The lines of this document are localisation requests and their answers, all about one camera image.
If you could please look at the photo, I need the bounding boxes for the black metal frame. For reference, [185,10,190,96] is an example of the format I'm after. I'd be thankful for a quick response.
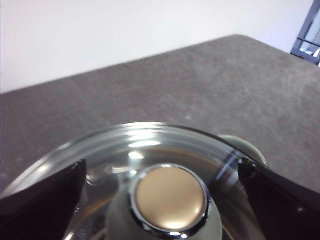
[290,0,320,67]

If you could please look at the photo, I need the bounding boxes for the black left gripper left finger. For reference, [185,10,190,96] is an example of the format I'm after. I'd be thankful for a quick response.
[0,159,87,240]

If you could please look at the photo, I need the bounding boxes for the glass lid with green knob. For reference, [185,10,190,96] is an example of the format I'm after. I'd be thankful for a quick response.
[0,121,253,240]

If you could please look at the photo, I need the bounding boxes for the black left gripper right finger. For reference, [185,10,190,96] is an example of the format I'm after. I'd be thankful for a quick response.
[237,157,320,240]

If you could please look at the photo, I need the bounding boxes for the green electric steamer pot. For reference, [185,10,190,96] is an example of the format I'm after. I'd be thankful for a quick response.
[218,134,267,167]

